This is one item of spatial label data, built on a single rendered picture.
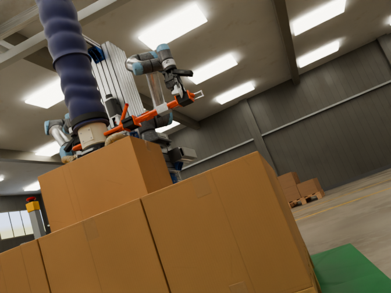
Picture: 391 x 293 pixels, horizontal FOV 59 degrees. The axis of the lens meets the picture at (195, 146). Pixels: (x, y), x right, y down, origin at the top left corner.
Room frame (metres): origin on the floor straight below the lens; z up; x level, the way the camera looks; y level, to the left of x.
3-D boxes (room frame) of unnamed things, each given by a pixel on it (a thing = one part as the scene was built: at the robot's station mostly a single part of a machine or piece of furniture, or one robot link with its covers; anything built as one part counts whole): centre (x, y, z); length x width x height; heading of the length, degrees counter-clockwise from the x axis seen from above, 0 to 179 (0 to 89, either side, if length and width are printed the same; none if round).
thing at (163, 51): (1.85, -0.02, 1.37); 0.09 x 0.08 x 0.11; 17
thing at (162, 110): (1.87, 0.10, 1.06); 0.07 x 0.07 x 0.04; 76
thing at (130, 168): (1.98, 0.54, 0.74); 0.60 x 0.40 x 0.40; 76
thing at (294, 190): (9.07, -2.17, 0.41); 1.36 x 0.97 x 0.82; 165
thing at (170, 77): (1.85, -0.01, 1.21); 0.09 x 0.08 x 0.12; 76
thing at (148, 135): (2.39, 0.29, 1.09); 0.15 x 0.15 x 0.10
